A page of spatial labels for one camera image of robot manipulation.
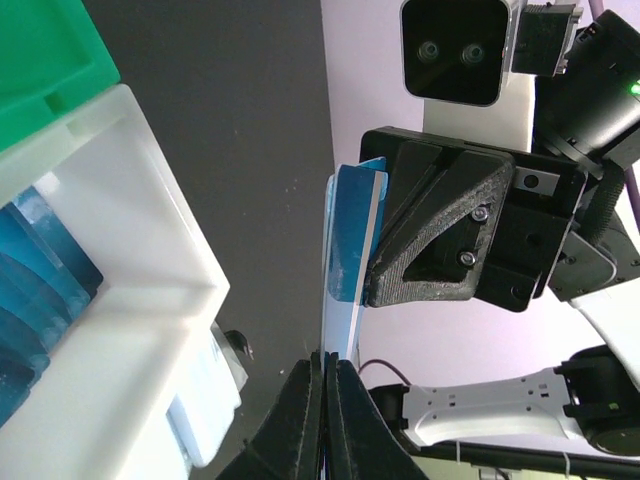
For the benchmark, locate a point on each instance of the white plastic card bin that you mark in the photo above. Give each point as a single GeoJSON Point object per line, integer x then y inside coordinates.
{"type": "Point", "coordinates": [144, 385]}

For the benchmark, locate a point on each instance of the blue credit card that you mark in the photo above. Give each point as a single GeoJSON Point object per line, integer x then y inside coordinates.
{"type": "Point", "coordinates": [354, 205]}

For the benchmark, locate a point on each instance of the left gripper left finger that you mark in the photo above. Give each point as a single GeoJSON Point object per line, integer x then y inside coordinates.
{"type": "Point", "coordinates": [289, 441]}

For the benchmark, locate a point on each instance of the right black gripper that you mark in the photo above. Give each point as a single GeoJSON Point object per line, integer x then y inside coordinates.
{"type": "Point", "coordinates": [464, 220]}

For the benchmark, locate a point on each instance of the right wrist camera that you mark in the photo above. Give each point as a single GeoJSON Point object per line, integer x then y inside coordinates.
{"type": "Point", "coordinates": [463, 51]}

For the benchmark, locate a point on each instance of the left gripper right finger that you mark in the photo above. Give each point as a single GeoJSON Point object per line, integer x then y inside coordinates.
{"type": "Point", "coordinates": [359, 443]}

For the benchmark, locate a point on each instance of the blue cards in bin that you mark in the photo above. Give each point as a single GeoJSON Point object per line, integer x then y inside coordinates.
{"type": "Point", "coordinates": [47, 283]}

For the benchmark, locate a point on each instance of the green double compartment bin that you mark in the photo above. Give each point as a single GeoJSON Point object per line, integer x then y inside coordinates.
{"type": "Point", "coordinates": [53, 60]}

